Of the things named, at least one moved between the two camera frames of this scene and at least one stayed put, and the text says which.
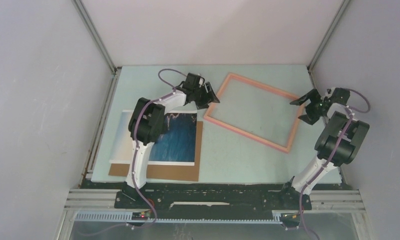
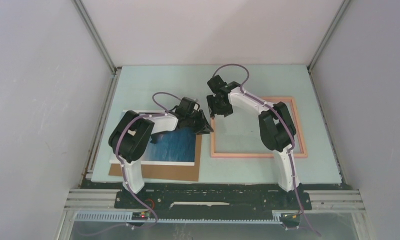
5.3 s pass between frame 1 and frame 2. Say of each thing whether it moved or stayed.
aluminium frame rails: stayed
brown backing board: stayed
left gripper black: moved
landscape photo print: stayed
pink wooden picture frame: moved
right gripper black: moved
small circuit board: stayed
